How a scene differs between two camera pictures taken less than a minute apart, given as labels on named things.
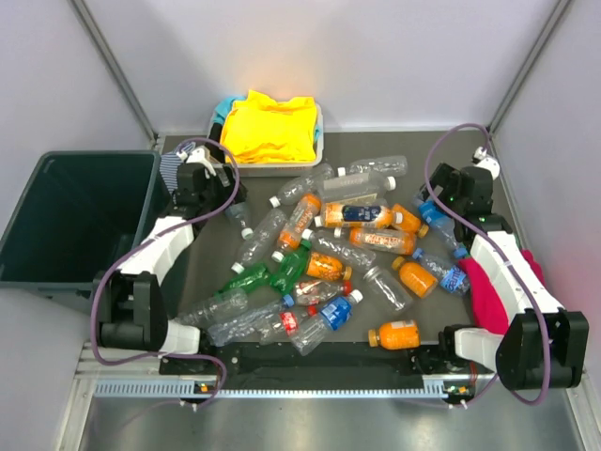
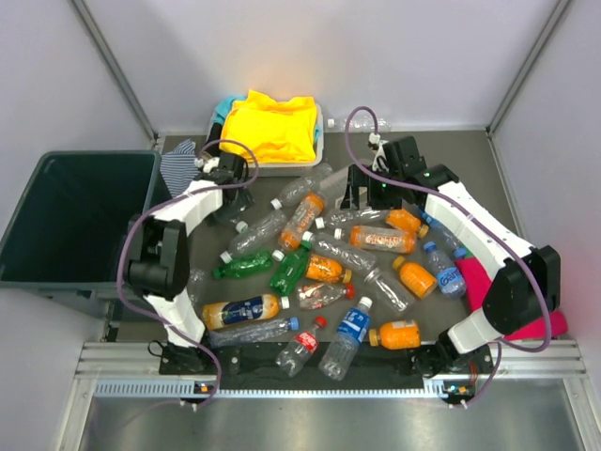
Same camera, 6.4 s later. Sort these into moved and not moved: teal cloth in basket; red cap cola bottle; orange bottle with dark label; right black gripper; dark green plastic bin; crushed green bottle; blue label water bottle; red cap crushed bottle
Moved: red cap cola bottle; crushed green bottle; blue label water bottle; right black gripper; orange bottle with dark label
Not moved: dark green plastic bin; teal cloth in basket; red cap crushed bottle
